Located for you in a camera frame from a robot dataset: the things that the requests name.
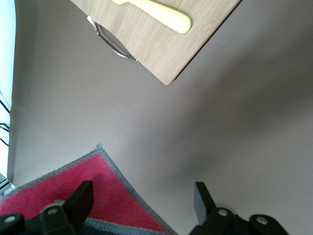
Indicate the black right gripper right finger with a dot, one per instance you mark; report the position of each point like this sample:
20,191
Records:
207,215

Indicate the grey and pink cloth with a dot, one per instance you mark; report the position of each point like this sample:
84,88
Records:
49,191

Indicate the wooden cutting board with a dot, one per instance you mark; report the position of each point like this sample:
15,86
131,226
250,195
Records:
159,44

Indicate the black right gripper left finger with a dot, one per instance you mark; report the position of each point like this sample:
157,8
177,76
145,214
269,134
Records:
73,210

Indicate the yellow plastic knife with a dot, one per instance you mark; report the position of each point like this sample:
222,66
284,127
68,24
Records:
171,19

